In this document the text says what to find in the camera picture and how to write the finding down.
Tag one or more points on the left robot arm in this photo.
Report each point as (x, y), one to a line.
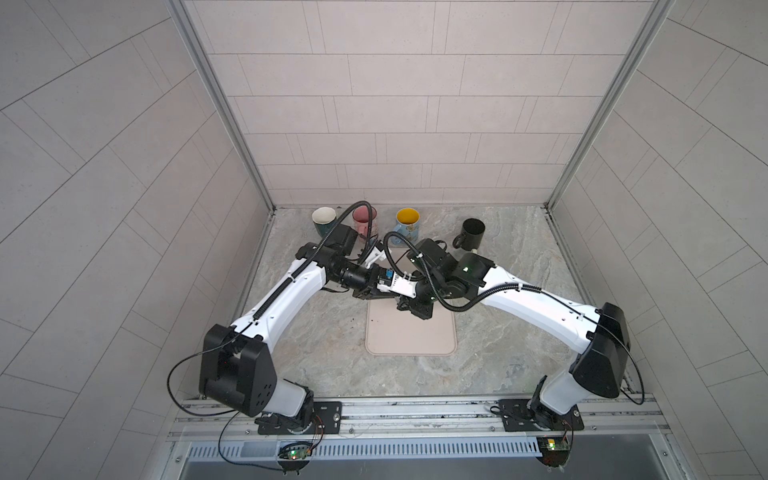
(237, 368)

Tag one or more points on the beige tray mat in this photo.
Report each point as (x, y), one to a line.
(391, 332)

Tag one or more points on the aluminium mounting rail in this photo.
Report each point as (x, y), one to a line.
(424, 416)

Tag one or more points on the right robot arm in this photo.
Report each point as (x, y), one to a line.
(596, 336)

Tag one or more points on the left corner metal profile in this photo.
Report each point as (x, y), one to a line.
(183, 21)

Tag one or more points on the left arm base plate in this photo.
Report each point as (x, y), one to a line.
(322, 415)

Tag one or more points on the pink patterned mug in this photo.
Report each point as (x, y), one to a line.
(365, 222)

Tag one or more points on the right circuit board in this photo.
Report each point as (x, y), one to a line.
(555, 451)

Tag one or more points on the black mug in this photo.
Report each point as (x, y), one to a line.
(470, 236)

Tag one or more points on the white ventilation grille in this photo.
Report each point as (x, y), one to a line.
(375, 449)

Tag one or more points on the dark green mug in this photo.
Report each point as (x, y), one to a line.
(323, 219)

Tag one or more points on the circuit board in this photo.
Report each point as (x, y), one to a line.
(555, 451)
(297, 451)

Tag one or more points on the right corner metal profile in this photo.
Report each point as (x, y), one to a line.
(647, 32)

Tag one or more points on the left circuit board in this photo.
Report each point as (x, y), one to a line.
(297, 451)

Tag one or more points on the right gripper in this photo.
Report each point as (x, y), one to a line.
(409, 304)

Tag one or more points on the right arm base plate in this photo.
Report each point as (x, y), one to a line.
(517, 416)

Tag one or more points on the blue patterned mug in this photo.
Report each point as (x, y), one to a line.
(407, 224)

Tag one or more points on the corner metal profile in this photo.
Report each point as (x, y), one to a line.
(183, 21)
(647, 32)

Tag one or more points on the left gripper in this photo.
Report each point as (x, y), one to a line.
(369, 288)

